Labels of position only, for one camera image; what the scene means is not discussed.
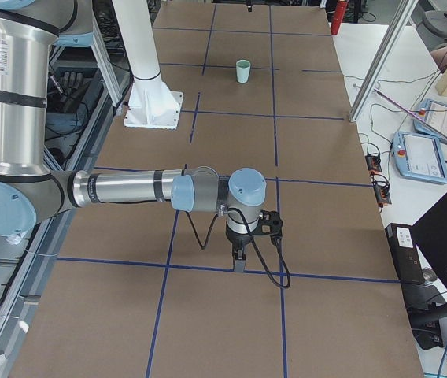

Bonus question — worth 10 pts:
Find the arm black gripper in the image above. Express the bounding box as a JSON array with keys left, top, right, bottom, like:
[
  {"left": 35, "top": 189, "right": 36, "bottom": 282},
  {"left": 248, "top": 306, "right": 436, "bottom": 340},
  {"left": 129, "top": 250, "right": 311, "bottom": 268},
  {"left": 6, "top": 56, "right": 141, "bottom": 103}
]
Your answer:
[{"left": 226, "top": 225, "right": 252, "bottom": 272}]

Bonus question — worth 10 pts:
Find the green cup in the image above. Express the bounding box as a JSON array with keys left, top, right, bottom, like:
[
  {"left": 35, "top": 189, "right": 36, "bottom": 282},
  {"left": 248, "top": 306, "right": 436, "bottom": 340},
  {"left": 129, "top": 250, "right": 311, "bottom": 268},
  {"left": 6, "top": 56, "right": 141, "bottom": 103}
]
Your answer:
[
  {"left": 236, "top": 65, "right": 251, "bottom": 83},
  {"left": 235, "top": 59, "right": 251, "bottom": 69}
]

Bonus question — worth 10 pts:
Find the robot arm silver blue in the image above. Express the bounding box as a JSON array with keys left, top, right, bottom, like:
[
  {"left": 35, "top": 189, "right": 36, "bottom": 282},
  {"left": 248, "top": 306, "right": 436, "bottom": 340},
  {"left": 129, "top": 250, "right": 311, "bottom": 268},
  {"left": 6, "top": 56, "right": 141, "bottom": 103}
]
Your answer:
[{"left": 0, "top": 1, "right": 266, "bottom": 272}]

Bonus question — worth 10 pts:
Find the red cylinder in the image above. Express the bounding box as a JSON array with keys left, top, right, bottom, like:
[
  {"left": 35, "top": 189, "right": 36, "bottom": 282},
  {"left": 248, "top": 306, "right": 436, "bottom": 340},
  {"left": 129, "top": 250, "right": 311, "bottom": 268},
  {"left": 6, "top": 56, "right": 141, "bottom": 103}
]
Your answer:
[{"left": 331, "top": 0, "right": 348, "bottom": 35}]

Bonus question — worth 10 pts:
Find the orange black connector box lower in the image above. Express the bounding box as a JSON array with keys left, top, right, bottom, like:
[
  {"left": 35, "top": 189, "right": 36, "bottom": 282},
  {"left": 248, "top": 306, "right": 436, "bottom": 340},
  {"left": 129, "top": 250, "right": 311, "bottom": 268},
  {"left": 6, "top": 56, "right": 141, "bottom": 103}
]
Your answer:
[{"left": 373, "top": 182, "right": 392, "bottom": 208}]

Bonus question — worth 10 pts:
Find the orange black connector box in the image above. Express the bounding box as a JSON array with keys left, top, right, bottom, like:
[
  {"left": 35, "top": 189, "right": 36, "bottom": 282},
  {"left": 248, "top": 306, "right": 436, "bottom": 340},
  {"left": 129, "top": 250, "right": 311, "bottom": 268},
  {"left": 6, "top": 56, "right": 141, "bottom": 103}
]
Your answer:
[
  {"left": 365, "top": 154, "right": 382, "bottom": 175},
  {"left": 373, "top": 182, "right": 392, "bottom": 208}
]

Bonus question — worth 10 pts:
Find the orange black connector box upper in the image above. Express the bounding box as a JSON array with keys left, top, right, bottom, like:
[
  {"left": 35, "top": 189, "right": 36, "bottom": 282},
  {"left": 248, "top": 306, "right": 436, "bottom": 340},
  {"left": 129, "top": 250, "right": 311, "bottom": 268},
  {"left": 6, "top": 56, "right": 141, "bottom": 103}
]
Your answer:
[{"left": 365, "top": 154, "right": 382, "bottom": 175}]

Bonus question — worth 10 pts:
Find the black desktop computer box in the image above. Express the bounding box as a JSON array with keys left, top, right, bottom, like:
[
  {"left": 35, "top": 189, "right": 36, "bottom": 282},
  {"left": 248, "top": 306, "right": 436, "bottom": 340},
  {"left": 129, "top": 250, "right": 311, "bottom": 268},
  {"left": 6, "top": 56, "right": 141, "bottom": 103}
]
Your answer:
[{"left": 385, "top": 223, "right": 425, "bottom": 285}]

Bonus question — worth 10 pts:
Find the person in black shirt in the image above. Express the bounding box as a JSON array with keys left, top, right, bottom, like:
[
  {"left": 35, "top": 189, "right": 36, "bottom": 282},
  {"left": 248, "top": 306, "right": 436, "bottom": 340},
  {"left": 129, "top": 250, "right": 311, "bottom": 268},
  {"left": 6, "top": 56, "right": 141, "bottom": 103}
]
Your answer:
[{"left": 430, "top": 46, "right": 447, "bottom": 72}]

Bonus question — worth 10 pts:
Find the teach pendant farther from pillar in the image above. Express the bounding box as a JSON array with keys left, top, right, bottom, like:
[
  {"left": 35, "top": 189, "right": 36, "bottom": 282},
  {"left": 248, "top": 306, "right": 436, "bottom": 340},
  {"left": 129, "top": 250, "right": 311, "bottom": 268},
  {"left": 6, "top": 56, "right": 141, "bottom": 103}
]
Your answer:
[{"left": 392, "top": 132, "right": 447, "bottom": 184}]

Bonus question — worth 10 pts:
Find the teach pendant nearer pillar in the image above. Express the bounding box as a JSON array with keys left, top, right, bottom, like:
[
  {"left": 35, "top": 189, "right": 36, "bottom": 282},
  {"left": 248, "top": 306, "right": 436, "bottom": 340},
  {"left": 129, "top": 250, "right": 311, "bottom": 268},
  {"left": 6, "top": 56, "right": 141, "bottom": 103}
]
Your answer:
[{"left": 417, "top": 98, "right": 447, "bottom": 135}]

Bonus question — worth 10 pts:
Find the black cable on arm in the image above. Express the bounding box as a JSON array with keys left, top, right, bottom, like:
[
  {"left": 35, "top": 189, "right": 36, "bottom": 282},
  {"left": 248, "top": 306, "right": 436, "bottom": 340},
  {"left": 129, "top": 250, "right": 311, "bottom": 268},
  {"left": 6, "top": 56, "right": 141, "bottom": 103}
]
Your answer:
[{"left": 183, "top": 206, "right": 292, "bottom": 291}]

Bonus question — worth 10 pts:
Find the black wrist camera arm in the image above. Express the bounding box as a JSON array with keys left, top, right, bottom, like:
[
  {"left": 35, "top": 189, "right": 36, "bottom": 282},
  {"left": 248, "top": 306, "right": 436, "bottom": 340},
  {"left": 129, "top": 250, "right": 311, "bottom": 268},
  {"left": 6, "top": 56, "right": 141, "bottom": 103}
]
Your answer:
[{"left": 254, "top": 210, "right": 283, "bottom": 239}]

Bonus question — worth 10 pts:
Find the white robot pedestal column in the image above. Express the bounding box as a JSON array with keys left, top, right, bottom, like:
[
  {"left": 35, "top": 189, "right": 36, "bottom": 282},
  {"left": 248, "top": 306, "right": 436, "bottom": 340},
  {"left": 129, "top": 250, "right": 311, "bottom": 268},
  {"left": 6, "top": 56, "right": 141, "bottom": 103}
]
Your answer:
[{"left": 113, "top": 0, "right": 183, "bottom": 130}]

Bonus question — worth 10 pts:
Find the aluminium frame pillar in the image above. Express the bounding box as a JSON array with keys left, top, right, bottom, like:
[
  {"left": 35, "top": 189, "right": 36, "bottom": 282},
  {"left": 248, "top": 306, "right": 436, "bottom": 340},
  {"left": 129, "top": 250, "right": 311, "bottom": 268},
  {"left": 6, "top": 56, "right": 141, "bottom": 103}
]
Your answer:
[{"left": 349, "top": 0, "right": 418, "bottom": 122}]

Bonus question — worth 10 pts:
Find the reacher grabber tool green handle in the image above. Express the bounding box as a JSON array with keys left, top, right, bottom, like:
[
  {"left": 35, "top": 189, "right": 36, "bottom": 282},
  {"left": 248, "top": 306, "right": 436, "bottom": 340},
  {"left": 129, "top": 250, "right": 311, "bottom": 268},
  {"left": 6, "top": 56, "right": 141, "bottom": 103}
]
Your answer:
[{"left": 372, "top": 88, "right": 447, "bottom": 174}]

